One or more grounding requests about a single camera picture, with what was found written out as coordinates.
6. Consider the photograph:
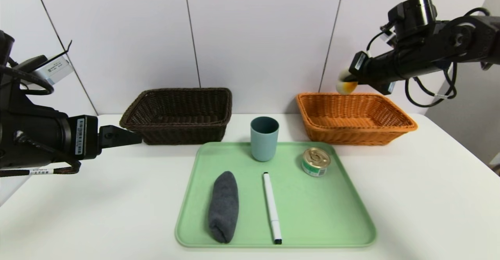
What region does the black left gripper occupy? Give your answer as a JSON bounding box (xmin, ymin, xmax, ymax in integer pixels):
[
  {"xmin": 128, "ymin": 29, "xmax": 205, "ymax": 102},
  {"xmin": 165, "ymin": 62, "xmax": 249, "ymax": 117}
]
[{"xmin": 6, "ymin": 104, "xmax": 143, "ymax": 169}]

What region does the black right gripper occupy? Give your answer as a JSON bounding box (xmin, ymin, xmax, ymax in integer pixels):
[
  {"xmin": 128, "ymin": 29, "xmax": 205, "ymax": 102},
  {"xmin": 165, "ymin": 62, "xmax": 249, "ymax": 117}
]
[{"xmin": 338, "ymin": 51, "xmax": 400, "ymax": 85}]

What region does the orange-topped white bun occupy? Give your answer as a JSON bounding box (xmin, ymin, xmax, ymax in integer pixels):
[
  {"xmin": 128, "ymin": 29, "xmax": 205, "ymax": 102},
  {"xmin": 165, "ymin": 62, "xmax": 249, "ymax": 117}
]
[{"xmin": 336, "ymin": 69, "xmax": 358, "ymax": 95}]

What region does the tin can with pull tab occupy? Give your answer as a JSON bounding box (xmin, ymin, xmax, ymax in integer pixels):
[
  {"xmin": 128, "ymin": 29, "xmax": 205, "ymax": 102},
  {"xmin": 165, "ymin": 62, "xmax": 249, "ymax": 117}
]
[{"xmin": 302, "ymin": 147, "xmax": 331, "ymax": 177}]

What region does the blue-grey plastic cup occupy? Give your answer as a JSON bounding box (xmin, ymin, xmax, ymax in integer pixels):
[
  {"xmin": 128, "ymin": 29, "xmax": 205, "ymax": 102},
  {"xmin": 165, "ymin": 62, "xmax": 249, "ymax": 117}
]
[{"xmin": 250, "ymin": 117, "xmax": 280, "ymax": 162}]

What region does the grey towel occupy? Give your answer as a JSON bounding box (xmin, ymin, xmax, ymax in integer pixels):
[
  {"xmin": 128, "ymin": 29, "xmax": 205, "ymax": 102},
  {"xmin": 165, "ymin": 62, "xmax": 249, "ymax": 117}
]
[{"xmin": 208, "ymin": 170, "xmax": 239, "ymax": 244}]

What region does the white marker pen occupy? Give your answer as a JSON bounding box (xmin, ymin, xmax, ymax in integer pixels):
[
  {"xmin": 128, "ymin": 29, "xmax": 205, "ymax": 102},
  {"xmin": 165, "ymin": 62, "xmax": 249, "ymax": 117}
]
[{"xmin": 262, "ymin": 172, "xmax": 282, "ymax": 245}]

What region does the orange wicker basket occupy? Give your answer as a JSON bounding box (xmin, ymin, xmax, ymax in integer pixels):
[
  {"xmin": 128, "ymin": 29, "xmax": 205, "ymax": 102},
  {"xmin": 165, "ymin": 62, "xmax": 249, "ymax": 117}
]
[{"xmin": 295, "ymin": 93, "xmax": 418, "ymax": 146}]

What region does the dark brown wicker basket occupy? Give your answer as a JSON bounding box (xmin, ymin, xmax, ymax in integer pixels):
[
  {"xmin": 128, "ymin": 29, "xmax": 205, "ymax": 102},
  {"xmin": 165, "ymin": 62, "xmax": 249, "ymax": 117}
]
[{"xmin": 120, "ymin": 88, "xmax": 233, "ymax": 146}]

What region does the light green plastic tray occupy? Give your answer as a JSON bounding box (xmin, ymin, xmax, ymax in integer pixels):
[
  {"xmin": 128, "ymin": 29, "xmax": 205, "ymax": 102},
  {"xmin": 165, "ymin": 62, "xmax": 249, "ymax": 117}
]
[{"xmin": 175, "ymin": 142, "xmax": 377, "ymax": 248}]

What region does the braided black left arm cable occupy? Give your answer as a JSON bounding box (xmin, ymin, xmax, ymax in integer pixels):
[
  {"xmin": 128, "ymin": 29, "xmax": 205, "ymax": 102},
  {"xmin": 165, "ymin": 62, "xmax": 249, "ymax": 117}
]
[{"xmin": 0, "ymin": 131, "xmax": 82, "ymax": 178}]

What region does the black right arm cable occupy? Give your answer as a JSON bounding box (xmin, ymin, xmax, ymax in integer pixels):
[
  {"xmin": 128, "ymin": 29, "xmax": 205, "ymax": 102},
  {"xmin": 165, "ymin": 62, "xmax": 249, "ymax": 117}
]
[{"xmin": 404, "ymin": 63, "xmax": 458, "ymax": 108}]

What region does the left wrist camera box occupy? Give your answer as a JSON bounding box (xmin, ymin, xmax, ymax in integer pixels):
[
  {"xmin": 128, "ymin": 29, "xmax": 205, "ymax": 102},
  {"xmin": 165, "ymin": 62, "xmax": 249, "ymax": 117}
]
[{"xmin": 33, "ymin": 55, "xmax": 75, "ymax": 87}]

